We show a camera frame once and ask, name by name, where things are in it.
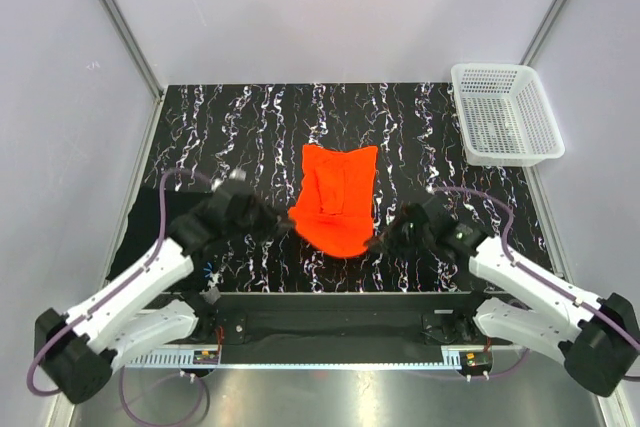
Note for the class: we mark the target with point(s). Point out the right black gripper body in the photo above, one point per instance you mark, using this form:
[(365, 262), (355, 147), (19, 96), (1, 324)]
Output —
[(404, 238)]

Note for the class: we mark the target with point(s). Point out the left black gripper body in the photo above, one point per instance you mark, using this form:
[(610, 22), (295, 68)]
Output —
[(259, 222)]

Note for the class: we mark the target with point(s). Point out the orange t-shirt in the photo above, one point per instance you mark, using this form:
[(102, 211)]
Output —
[(334, 211)]

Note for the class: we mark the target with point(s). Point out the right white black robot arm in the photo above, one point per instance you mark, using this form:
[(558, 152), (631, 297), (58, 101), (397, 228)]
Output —
[(595, 339)]

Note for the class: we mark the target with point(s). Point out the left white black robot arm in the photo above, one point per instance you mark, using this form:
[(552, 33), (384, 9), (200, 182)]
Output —
[(80, 350)]

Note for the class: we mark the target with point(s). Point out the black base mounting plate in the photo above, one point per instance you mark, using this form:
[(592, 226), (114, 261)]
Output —
[(385, 320)]

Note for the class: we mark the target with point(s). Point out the folded black t-shirt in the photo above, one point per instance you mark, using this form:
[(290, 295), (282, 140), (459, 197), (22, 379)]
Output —
[(143, 224)]

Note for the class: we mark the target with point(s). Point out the right orange connector box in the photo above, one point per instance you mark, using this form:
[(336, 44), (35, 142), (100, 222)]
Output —
[(482, 360)]

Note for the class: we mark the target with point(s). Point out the orange connector box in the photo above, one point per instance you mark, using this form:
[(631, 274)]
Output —
[(482, 360), (206, 357)]

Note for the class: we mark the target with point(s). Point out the left orange connector box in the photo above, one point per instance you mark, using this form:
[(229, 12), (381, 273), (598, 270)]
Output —
[(206, 357)]

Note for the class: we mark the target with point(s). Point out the white plastic basket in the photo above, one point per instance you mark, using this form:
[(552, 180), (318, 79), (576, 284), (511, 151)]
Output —
[(505, 117)]

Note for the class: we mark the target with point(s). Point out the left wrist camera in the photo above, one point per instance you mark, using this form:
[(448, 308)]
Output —
[(230, 189)]

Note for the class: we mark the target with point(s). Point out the aluminium frame rail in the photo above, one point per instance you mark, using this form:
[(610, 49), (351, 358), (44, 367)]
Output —
[(298, 355)]

